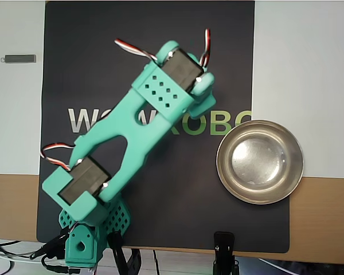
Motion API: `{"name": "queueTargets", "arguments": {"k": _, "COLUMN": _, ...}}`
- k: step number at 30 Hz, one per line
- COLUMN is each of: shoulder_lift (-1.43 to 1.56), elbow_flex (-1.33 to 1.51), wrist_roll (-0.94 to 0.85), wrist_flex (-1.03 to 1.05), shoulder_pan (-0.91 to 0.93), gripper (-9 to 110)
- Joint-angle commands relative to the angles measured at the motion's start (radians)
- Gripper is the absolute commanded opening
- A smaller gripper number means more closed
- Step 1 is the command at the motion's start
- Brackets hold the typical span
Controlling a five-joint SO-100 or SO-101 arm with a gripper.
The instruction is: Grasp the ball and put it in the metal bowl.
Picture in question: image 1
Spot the metal bowl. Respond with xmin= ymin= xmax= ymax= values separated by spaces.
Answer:
xmin=216 ymin=119 xmax=304 ymax=205

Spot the grey USB stick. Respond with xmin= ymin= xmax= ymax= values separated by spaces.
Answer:
xmin=0 ymin=54 xmax=37 ymax=64

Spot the black table clamp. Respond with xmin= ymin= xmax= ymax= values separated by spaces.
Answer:
xmin=30 ymin=232 xmax=71 ymax=260
xmin=107 ymin=230 xmax=143 ymax=275

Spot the thin black hanging cable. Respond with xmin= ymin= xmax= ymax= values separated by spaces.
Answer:
xmin=152 ymin=249 xmax=161 ymax=275

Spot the black clamp right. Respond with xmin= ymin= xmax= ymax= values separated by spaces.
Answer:
xmin=213 ymin=231 xmax=239 ymax=275

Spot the teal gripper body with motor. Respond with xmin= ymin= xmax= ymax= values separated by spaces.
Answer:
xmin=190 ymin=93 xmax=217 ymax=120

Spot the red white black servo cable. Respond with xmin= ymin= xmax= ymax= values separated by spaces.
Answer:
xmin=198 ymin=28 xmax=213 ymax=69
xmin=114 ymin=38 xmax=158 ymax=61
xmin=41 ymin=143 xmax=76 ymax=170

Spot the black robot supply cable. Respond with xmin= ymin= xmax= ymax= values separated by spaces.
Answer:
xmin=0 ymin=237 xmax=75 ymax=275

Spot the black mat with WOWROBO print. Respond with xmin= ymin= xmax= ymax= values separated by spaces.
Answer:
xmin=36 ymin=0 xmax=291 ymax=254

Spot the white paper sheet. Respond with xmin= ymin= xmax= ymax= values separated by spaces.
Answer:
xmin=0 ymin=0 xmax=46 ymax=175
xmin=251 ymin=0 xmax=344 ymax=180

